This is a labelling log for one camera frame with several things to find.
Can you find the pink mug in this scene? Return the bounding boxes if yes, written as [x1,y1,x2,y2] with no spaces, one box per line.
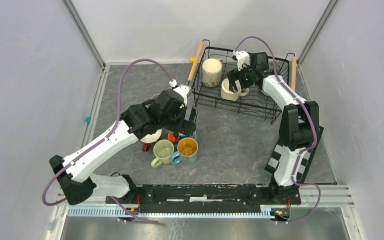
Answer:
[151,94,159,100]

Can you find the toy block structure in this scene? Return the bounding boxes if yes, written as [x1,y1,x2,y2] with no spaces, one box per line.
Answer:
[167,131,197,144]

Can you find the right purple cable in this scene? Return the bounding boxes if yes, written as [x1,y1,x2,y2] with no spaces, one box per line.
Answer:
[234,35,322,225]

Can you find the black wire dish rack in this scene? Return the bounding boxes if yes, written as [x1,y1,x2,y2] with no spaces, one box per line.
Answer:
[191,39,281,124]

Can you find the green mug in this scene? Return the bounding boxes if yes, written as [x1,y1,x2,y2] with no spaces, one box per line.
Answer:
[151,139,174,168]

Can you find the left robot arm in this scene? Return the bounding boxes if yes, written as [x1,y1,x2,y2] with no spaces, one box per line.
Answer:
[49,84,198,205]

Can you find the cream cup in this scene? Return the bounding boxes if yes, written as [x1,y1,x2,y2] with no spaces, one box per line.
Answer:
[221,78,249,101]

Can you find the checkerboard calibration board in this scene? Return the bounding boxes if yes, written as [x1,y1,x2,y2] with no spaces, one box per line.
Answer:
[264,125,324,184]

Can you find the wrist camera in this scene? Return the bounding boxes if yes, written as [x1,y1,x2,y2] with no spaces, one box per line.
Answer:
[233,50,250,71]
[169,79,191,106]

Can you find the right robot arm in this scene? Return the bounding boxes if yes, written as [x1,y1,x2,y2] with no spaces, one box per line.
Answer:
[227,50,319,204]

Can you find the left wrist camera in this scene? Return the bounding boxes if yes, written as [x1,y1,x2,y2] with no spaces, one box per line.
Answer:
[169,79,191,106]

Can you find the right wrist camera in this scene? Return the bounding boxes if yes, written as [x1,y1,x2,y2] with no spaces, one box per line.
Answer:
[233,50,250,71]

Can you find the blue mug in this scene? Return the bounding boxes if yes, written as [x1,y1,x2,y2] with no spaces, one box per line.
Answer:
[170,137,198,165]

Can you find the slotted cable duct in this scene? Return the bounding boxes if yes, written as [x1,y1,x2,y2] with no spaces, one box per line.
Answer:
[67,205,275,220]

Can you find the cream floral mug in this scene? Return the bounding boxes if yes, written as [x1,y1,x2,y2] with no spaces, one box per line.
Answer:
[201,58,222,88]

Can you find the red mug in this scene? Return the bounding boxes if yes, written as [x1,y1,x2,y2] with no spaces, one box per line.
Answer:
[140,129,162,152]

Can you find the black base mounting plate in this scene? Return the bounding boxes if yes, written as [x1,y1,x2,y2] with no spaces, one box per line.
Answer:
[117,184,302,214]

